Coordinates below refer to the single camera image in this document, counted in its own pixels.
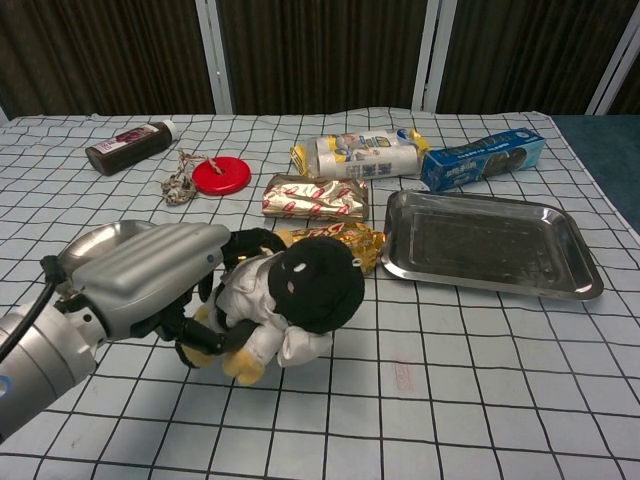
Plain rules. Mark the white black checkered tablecloth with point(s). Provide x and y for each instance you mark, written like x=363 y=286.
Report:
x=450 y=400

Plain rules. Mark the blue cookie box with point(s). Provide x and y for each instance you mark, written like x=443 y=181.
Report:
x=480 y=160

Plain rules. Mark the dark purple juice bottle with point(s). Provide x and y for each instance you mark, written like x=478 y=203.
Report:
x=125 y=147

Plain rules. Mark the gold snack pack red print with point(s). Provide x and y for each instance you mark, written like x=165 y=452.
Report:
x=315 y=197

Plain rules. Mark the white yellow snack package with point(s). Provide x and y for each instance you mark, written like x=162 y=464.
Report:
x=360 y=155

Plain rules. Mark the red round disc lid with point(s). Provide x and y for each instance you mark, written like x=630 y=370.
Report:
x=222 y=177

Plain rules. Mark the rectangular steel tray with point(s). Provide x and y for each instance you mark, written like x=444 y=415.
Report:
x=485 y=245

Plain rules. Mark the gold foil snack bag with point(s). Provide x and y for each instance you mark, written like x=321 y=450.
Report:
x=361 y=244

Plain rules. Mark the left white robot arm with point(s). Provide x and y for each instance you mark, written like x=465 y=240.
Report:
x=40 y=370

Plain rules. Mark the brown folding screen white frames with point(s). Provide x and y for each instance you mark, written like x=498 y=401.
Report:
x=320 y=50

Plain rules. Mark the round steel plate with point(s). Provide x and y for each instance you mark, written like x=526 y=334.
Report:
x=107 y=234

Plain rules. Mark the cow plush toy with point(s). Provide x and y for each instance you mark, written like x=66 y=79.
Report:
x=315 y=290

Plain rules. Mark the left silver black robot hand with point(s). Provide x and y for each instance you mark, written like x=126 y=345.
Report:
x=145 y=275

